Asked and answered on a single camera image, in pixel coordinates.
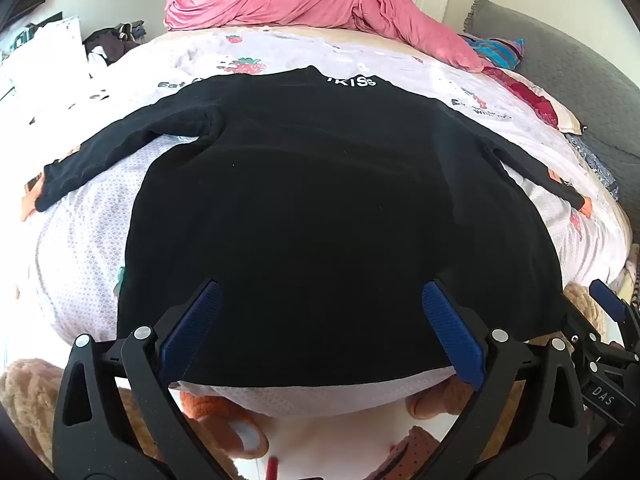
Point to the pile of dark clothes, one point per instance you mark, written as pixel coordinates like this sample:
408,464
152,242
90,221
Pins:
107,40

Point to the tan plush toy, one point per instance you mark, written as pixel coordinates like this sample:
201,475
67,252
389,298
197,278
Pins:
582,300

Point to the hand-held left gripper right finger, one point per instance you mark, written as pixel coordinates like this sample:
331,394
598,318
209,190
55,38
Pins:
452,332

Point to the grey quilted headboard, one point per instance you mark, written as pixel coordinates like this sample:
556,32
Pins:
565,70

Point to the lilac strawberry printed blanket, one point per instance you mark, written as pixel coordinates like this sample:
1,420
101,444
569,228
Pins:
85,260

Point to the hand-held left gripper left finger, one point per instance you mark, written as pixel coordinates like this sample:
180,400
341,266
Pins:
192,330

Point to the blue patterned pillow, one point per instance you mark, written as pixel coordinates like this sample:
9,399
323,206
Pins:
595,165

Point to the orange plush toy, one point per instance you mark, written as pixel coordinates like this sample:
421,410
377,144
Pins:
225,425

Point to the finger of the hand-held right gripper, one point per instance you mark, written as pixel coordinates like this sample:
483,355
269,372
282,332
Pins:
585,332
606,302

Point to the colourful striped cloth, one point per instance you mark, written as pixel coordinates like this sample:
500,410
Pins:
495,50

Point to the brown teddy bear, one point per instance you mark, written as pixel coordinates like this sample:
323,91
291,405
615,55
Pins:
30,400

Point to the black sweater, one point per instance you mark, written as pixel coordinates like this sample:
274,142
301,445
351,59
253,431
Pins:
320,210

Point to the pink dotted fabric item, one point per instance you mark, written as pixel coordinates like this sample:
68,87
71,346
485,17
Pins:
405,452

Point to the white chest of drawers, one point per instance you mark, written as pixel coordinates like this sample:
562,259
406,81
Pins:
55,45

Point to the red floral pillow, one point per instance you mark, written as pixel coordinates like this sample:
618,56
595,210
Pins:
535,100

